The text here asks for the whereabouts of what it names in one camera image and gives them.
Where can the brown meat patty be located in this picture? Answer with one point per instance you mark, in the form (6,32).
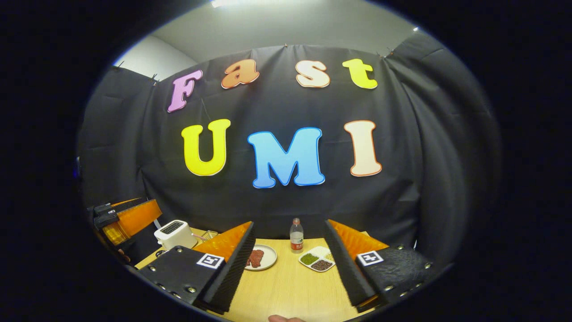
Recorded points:
(255,258)

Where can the white ceiling light panel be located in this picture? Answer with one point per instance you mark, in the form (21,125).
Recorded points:
(228,3)

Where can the white toaster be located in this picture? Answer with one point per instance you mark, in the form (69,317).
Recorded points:
(174,235)

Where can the clear plastic bottle red label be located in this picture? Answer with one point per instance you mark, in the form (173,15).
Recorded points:
(296,237)

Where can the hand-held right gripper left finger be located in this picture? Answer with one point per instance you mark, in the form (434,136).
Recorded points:
(232,277)

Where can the white round plate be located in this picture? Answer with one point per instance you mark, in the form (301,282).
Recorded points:
(269,257)

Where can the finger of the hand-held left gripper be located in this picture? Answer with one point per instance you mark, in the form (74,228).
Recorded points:
(134,219)
(120,205)

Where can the white divided grain tray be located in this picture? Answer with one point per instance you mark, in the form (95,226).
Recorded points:
(317,259)

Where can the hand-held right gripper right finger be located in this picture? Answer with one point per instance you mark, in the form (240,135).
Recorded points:
(348,277)

